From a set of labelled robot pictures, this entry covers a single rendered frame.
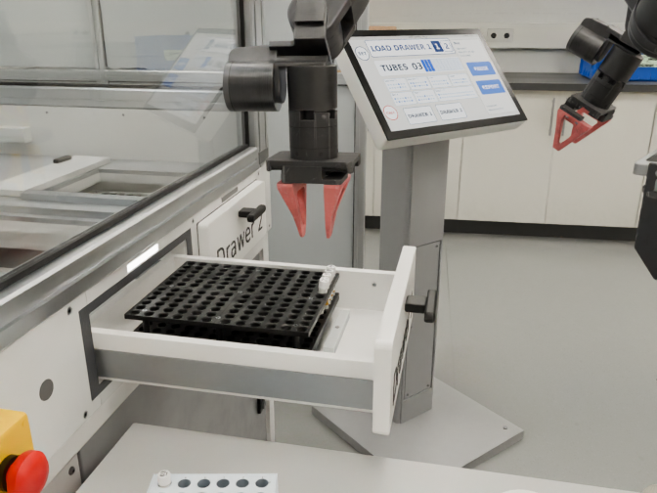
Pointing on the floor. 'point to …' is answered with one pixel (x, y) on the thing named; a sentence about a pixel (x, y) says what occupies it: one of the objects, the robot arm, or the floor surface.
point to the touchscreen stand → (421, 333)
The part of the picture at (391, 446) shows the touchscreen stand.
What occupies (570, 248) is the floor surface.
